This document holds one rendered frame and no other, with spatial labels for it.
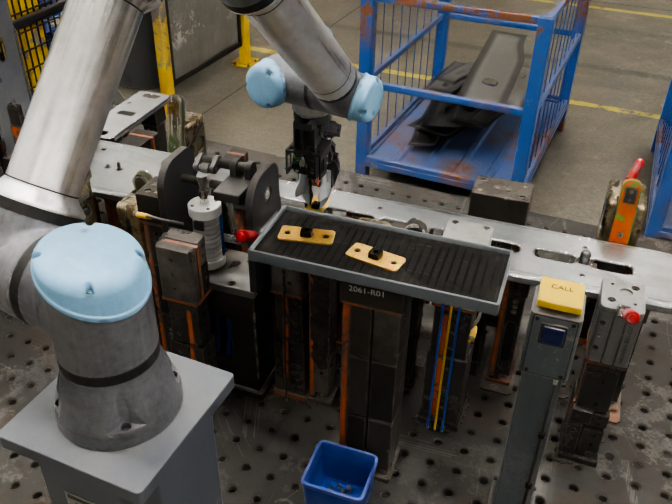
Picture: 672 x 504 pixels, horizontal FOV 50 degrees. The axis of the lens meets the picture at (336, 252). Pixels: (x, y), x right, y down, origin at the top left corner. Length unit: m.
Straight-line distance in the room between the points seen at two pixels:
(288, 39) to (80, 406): 0.52
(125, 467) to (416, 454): 0.66
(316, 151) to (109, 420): 0.69
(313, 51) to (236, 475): 0.76
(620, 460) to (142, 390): 0.93
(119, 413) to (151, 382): 0.05
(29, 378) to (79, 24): 0.91
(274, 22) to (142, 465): 0.55
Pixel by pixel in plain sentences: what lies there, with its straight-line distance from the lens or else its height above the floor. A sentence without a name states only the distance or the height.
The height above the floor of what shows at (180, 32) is 0.43.
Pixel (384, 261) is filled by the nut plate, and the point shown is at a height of 1.16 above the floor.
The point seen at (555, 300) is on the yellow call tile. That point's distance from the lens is 1.03.
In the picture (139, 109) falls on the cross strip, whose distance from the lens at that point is 1.98.
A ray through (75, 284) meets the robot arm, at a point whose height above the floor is 1.32.
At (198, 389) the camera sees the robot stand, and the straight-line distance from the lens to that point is 0.95.
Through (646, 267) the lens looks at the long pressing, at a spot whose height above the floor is 1.00.
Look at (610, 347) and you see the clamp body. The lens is 1.26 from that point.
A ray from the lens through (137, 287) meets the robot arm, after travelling 0.80.
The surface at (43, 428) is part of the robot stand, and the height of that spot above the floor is 1.10.
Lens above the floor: 1.77
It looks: 35 degrees down
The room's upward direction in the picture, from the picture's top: 1 degrees clockwise
